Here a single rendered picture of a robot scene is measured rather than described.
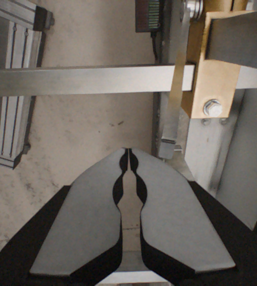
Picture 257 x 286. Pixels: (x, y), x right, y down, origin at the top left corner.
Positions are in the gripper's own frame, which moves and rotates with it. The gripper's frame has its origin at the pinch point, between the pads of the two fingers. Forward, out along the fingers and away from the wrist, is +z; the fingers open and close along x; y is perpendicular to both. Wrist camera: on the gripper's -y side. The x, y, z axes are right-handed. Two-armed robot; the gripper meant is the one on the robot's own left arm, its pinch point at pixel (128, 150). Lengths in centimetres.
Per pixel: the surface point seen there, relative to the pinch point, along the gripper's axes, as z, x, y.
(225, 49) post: 7.7, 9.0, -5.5
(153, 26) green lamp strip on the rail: 28.5, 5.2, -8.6
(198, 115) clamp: 11.7, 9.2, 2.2
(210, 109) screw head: 10.5, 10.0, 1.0
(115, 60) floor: 99, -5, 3
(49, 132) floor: 99, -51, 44
